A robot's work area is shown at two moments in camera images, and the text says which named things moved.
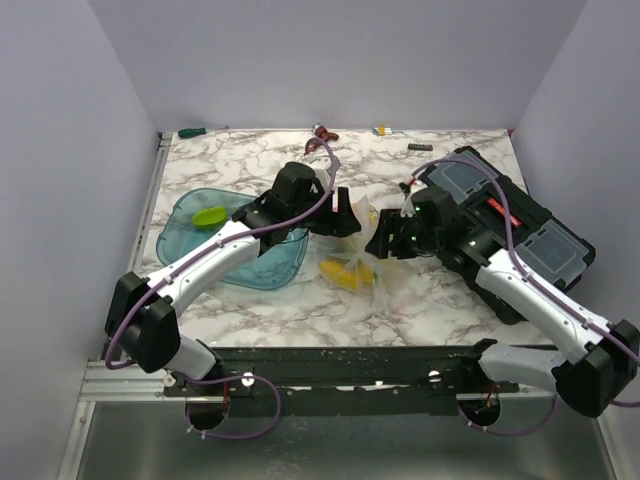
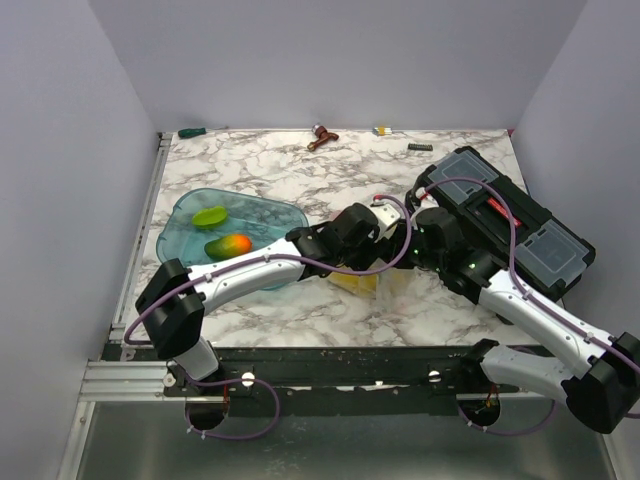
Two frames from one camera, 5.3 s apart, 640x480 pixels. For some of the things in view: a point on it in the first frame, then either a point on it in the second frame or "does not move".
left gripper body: [319, 220] → [361, 256]
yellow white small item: [381, 130] does not move
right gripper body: [410, 240] does not move
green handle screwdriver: [191, 132] does not move
